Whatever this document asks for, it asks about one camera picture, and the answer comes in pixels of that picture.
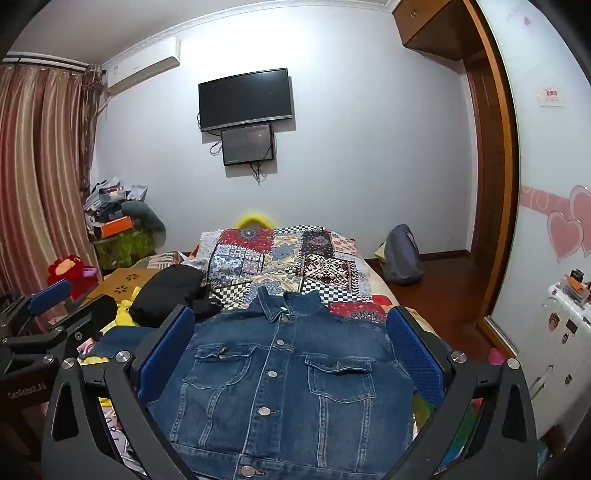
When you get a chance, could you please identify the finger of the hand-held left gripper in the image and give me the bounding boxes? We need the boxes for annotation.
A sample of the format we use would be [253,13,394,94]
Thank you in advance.
[0,295,118,366]
[0,279,74,337]

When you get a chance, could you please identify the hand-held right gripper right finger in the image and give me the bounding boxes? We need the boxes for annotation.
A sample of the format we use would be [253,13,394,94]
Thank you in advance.
[387,305,539,480]

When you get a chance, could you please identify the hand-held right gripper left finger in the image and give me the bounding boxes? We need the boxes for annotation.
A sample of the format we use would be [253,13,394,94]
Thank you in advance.
[41,305,195,480]

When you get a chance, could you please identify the blue denim jacket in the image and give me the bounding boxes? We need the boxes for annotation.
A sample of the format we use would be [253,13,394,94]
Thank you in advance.
[147,285,416,480]

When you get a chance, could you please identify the yellow cloth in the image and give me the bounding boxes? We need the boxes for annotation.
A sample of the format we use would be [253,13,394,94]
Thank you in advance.
[78,286,142,365]

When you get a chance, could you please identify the red plush toy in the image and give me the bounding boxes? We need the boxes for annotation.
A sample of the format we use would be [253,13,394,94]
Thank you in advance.
[47,254,100,301]

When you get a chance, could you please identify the wooden lap table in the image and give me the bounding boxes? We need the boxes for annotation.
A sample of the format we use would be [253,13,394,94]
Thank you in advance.
[85,267,163,305]

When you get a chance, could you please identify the black cloth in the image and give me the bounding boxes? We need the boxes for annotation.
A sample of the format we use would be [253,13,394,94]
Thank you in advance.
[128,264,225,326]

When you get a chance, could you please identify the orange box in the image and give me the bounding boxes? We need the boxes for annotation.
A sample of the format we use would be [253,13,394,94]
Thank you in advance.
[99,217,136,238]

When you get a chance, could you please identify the grey purple backpack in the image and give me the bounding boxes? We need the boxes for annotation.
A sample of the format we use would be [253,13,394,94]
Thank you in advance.
[383,224,426,284]

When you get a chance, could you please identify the grey green cushion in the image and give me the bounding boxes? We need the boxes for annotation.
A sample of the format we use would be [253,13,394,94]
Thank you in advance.
[122,200,166,237]

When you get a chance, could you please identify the pile of papers and boxes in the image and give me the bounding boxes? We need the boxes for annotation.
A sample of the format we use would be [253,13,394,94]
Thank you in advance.
[83,178,148,228]

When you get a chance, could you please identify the striped pink curtain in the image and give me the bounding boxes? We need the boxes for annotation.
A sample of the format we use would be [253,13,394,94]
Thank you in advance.
[0,58,106,301]

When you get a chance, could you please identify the white suitcase with stickers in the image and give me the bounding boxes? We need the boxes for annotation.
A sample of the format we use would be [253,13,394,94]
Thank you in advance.
[526,281,591,444]

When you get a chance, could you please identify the yellow round object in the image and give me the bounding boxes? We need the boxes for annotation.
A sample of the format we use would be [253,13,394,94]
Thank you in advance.
[235,211,277,230]

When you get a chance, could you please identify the small items on suitcase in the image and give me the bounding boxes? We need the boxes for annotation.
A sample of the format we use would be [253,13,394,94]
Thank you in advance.
[558,269,591,306]

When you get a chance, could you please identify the wooden door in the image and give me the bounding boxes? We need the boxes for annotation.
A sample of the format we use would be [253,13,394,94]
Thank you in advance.
[464,51,498,259]

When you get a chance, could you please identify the small black monitor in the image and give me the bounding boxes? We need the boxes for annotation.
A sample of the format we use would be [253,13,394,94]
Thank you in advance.
[221,124,277,167]

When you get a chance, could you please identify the white wardrobe door pink hearts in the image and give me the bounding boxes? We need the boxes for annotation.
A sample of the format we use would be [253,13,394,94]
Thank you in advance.
[475,0,591,370]

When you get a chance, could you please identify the white air conditioner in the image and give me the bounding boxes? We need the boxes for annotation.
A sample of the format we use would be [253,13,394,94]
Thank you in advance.
[102,37,182,95]

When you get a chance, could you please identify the wooden overhead cabinet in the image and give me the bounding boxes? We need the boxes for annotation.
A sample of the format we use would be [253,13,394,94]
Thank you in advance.
[392,0,476,61]

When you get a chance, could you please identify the black monitor cables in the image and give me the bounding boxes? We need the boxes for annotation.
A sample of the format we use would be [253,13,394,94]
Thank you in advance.
[209,130,265,185]

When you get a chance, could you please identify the black wall television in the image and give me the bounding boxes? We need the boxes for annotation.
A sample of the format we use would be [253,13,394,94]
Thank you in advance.
[198,68,294,133]

